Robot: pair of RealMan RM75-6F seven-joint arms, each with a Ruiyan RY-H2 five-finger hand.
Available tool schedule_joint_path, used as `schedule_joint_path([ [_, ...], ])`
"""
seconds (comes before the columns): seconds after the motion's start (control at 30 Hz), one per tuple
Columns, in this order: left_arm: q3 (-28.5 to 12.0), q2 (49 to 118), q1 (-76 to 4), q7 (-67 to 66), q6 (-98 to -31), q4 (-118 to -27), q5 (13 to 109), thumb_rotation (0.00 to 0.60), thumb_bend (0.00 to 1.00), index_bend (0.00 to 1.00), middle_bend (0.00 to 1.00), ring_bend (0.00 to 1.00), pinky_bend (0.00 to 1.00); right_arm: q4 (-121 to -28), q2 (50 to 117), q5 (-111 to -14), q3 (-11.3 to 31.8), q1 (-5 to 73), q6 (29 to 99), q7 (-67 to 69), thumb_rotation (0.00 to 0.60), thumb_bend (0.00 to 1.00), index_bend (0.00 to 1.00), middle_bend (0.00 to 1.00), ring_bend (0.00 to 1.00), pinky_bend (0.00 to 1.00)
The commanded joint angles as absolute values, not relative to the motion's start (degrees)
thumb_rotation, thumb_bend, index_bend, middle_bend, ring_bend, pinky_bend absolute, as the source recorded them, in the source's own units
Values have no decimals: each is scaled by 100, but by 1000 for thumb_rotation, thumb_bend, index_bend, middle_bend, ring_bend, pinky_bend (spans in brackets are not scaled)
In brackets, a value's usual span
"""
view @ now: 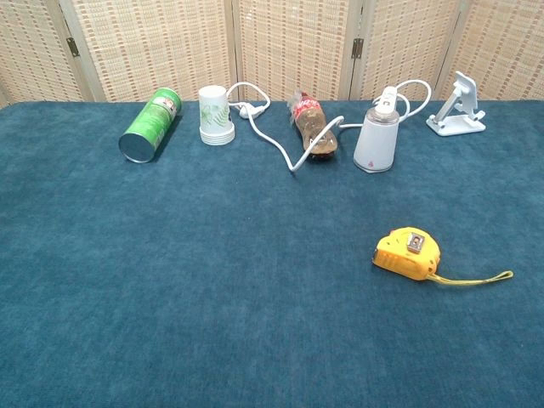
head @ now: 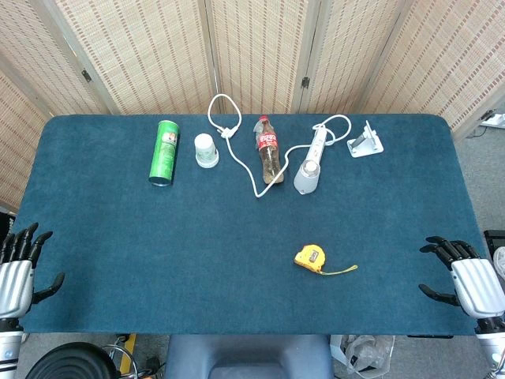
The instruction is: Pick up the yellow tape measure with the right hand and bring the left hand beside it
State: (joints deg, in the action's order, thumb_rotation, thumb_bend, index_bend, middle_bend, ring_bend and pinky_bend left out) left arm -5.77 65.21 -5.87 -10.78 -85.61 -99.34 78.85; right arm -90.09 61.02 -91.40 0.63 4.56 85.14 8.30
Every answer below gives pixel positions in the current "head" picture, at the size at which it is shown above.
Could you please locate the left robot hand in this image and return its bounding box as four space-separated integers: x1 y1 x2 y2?
0 222 66 332

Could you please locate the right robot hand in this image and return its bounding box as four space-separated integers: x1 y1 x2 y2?
418 235 505 336

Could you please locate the yellow tape measure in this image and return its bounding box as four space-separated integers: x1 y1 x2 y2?
294 244 359 276

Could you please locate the black box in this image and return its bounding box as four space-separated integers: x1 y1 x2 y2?
483 229 505 261

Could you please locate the black round stool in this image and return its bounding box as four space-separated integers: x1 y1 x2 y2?
24 341 119 379

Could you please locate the crumpled plastic bag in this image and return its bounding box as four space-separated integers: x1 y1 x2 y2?
330 334 395 374

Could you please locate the white power strip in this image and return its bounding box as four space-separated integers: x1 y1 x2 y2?
479 112 505 128

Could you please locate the silver phone stand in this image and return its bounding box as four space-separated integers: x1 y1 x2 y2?
346 120 385 159

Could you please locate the green cylindrical chip can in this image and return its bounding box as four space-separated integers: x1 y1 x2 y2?
148 119 181 187

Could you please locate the white handheld massager device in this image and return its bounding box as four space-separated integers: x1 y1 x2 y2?
293 114 352 196

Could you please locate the white paper cup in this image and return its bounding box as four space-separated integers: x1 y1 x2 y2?
193 133 220 169

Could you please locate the blue table cloth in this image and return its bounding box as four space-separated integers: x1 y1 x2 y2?
17 113 480 336

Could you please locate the blue grey chair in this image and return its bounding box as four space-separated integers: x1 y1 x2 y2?
164 333 335 379

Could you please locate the cola plastic bottle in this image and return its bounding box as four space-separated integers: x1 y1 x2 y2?
254 114 285 185

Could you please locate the woven folding screen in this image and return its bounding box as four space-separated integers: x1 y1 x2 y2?
0 0 505 214

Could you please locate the white charging cable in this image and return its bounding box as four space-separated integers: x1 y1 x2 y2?
207 94 304 198

